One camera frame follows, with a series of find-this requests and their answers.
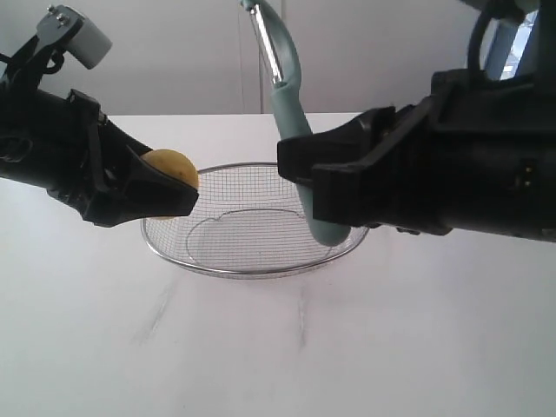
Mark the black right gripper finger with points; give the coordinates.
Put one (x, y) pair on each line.
(349, 142)

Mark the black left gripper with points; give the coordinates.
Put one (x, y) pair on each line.
(66, 147)

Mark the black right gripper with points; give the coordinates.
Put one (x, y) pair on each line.
(482, 158)

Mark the yellow lemon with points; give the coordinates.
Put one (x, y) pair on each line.
(174, 167)

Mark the teal vegetable peeler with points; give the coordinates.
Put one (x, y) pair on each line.
(283, 65)

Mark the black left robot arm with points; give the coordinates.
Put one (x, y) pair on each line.
(26, 68)

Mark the metal wire mesh basket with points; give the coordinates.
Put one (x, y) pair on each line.
(248, 223)

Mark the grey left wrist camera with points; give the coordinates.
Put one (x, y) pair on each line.
(68, 29)

